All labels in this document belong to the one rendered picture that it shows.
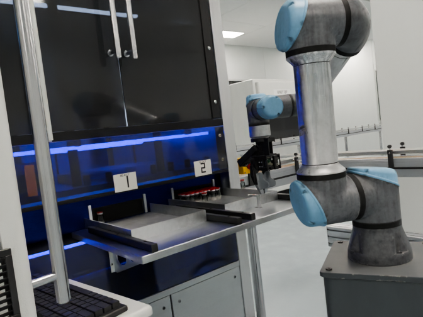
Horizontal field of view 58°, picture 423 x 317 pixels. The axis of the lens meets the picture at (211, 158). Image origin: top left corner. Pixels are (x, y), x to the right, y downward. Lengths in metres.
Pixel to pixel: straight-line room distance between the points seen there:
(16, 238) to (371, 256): 0.76
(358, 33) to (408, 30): 1.70
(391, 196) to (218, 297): 0.90
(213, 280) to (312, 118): 0.91
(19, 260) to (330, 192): 0.64
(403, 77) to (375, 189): 1.74
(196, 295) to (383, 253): 0.81
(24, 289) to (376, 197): 0.76
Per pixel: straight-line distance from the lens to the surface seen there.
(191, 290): 1.57
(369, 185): 0.98
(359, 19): 0.98
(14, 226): 0.69
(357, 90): 10.31
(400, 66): 2.68
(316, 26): 0.93
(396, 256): 1.03
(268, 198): 1.41
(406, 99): 2.66
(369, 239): 1.02
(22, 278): 0.71
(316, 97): 0.92
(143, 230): 1.10
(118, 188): 1.34
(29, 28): 0.75
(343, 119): 10.52
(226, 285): 1.68
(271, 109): 1.23
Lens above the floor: 1.14
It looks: 3 degrees down
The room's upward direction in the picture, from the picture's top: 7 degrees counter-clockwise
